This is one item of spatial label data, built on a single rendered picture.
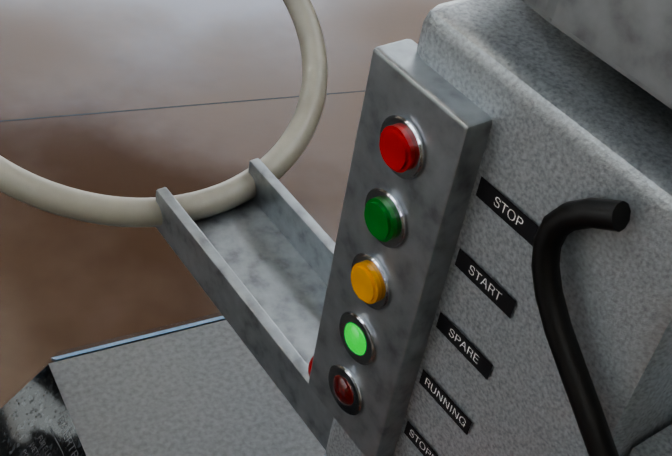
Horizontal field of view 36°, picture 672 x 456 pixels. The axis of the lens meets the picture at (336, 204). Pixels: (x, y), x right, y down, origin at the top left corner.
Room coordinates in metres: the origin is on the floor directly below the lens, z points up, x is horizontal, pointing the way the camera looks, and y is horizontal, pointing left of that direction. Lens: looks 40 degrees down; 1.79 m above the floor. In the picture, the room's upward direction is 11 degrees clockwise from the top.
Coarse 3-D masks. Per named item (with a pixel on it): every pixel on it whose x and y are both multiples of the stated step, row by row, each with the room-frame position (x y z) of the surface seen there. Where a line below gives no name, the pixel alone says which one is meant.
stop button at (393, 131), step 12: (384, 132) 0.45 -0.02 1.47; (396, 132) 0.44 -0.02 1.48; (384, 144) 0.45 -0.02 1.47; (396, 144) 0.44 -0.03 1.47; (408, 144) 0.44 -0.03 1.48; (384, 156) 0.45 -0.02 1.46; (396, 156) 0.44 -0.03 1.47; (408, 156) 0.44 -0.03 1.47; (396, 168) 0.44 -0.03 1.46; (408, 168) 0.44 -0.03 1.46
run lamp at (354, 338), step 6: (348, 324) 0.45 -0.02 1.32; (354, 324) 0.45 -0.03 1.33; (348, 330) 0.45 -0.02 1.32; (354, 330) 0.45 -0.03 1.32; (360, 330) 0.44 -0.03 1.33; (348, 336) 0.45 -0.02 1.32; (354, 336) 0.44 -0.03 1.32; (360, 336) 0.44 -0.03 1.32; (348, 342) 0.44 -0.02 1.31; (354, 342) 0.44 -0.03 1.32; (360, 342) 0.44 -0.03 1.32; (354, 348) 0.44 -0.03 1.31; (360, 348) 0.44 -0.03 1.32; (360, 354) 0.44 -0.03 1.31
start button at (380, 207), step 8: (376, 200) 0.45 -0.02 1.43; (384, 200) 0.45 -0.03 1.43; (368, 208) 0.45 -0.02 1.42; (376, 208) 0.44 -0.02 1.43; (384, 208) 0.44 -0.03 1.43; (368, 216) 0.45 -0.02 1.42; (376, 216) 0.44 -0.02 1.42; (384, 216) 0.44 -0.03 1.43; (392, 216) 0.44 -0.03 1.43; (368, 224) 0.45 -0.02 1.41; (376, 224) 0.44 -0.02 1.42; (384, 224) 0.44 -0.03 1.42; (392, 224) 0.44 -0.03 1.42; (376, 232) 0.44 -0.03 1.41; (384, 232) 0.44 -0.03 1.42; (392, 232) 0.44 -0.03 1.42; (384, 240) 0.44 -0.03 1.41
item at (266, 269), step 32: (256, 160) 0.85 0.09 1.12; (160, 192) 0.77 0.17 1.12; (256, 192) 0.84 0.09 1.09; (288, 192) 0.81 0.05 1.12; (192, 224) 0.74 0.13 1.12; (224, 224) 0.79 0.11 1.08; (256, 224) 0.80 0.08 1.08; (288, 224) 0.79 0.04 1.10; (192, 256) 0.72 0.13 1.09; (224, 256) 0.75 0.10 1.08; (256, 256) 0.76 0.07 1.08; (288, 256) 0.77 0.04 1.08; (320, 256) 0.75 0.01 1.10; (224, 288) 0.68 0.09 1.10; (256, 288) 0.71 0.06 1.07; (288, 288) 0.72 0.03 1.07; (320, 288) 0.73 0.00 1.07; (256, 320) 0.64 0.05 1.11; (288, 320) 0.68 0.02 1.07; (320, 320) 0.69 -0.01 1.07; (256, 352) 0.63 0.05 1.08; (288, 352) 0.60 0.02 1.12; (288, 384) 0.59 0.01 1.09; (320, 416) 0.56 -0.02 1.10
